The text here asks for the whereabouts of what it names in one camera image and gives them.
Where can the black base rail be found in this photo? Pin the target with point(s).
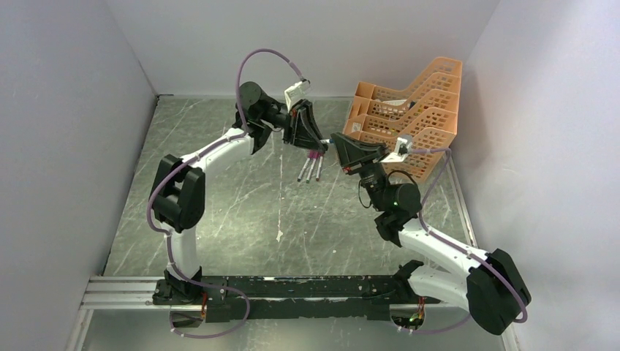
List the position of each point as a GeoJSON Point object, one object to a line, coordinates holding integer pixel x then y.
{"type": "Point", "coordinates": [231, 298]}

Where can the aluminium frame rail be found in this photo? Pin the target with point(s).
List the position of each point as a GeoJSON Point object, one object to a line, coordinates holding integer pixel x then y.
{"type": "Point", "coordinates": [125, 293]}

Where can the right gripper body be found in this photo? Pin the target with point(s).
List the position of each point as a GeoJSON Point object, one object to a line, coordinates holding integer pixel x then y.
{"type": "Point", "coordinates": [354, 167]}

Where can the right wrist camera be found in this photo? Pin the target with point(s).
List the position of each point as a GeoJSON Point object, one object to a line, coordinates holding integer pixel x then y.
{"type": "Point", "coordinates": [400, 151]}

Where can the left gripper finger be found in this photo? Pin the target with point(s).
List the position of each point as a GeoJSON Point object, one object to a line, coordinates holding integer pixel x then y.
{"type": "Point", "coordinates": [305, 117]}
{"type": "Point", "coordinates": [311, 141]}

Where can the orange plastic file rack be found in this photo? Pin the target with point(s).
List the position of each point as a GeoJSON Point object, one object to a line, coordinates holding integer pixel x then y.
{"type": "Point", "coordinates": [426, 110]}

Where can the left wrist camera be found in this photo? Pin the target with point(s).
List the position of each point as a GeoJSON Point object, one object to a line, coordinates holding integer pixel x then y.
{"type": "Point", "coordinates": [295, 93]}

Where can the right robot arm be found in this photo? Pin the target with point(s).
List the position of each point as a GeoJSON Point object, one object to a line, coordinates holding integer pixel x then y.
{"type": "Point", "coordinates": [486, 285]}

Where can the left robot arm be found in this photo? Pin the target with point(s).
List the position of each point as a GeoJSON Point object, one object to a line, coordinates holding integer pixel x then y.
{"type": "Point", "coordinates": [178, 196]}

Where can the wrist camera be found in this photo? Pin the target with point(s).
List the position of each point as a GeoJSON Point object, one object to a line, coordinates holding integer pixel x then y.
{"type": "Point", "coordinates": [295, 93]}
{"type": "Point", "coordinates": [400, 151]}

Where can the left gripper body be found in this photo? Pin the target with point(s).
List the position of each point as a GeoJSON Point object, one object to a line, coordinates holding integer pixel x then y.
{"type": "Point", "coordinates": [291, 125]}

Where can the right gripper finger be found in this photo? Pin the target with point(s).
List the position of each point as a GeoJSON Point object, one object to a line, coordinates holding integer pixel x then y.
{"type": "Point", "coordinates": [340, 138]}
{"type": "Point", "coordinates": [344, 146]}

